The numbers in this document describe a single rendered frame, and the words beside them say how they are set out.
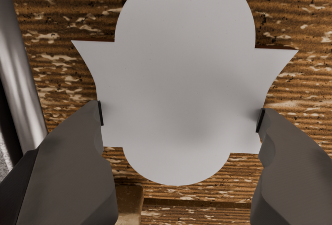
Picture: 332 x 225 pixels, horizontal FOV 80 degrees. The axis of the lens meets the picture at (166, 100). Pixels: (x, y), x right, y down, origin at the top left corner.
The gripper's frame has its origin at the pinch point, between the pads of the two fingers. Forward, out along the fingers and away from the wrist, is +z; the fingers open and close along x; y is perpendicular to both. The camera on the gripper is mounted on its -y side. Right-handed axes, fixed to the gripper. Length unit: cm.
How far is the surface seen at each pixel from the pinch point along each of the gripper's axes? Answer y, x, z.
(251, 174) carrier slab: 6.6, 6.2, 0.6
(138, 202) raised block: 8.2, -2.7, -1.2
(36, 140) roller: 5.6, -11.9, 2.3
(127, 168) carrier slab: 6.6, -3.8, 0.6
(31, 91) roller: 1.0, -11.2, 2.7
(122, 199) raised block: 8.2, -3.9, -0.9
